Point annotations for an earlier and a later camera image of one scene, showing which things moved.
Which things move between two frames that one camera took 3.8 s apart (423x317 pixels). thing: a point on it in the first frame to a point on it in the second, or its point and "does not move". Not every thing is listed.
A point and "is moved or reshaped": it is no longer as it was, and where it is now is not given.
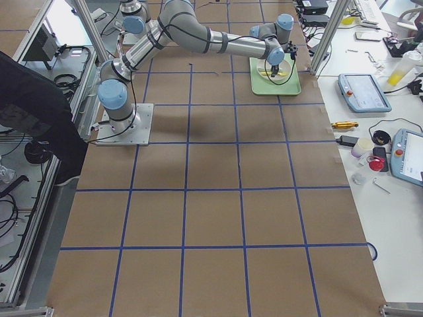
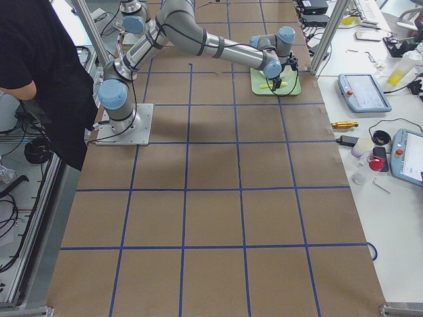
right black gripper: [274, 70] to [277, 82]
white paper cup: [363, 145] does not move
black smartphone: [381, 152] does not move
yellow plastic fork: [269, 72] is moved or reshaped
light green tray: [259, 86] does not move
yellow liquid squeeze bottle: [409, 60] does not move
